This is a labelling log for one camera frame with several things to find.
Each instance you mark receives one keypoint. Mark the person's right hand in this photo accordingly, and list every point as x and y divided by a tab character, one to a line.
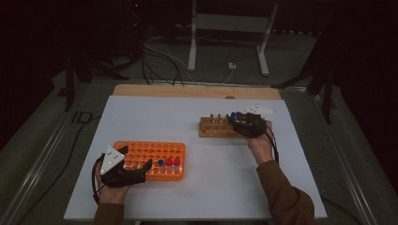
263	150

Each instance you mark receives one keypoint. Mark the orange plastic test tube rack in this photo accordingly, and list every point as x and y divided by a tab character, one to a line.
150	150

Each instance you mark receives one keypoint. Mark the grey metal stand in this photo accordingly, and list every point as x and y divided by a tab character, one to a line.
231	23

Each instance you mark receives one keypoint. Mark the black tripod stand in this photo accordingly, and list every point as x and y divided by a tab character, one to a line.
327	100

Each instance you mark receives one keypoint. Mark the white table mat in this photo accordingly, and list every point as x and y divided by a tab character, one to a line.
194	175

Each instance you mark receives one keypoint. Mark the dark equipment stand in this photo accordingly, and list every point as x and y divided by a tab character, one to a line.
136	28

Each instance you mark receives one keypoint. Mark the person's left hand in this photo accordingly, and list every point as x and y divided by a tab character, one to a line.
112	195

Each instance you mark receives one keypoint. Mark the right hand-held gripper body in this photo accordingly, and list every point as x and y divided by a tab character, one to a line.
252	125

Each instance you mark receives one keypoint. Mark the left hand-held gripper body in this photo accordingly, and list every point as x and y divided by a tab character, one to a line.
122	178

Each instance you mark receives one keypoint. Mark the white power socket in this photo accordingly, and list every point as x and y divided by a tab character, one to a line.
232	65

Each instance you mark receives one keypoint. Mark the red capped test tube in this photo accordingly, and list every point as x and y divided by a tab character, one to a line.
169	161
176	161

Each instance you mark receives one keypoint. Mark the wooden test tube rack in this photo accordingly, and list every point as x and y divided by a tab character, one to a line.
212	132

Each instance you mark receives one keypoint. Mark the metal floor rail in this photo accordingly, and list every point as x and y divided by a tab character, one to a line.
347	168
34	168

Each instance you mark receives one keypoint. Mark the blue capped test tube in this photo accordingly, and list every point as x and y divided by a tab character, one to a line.
233	115
160	162

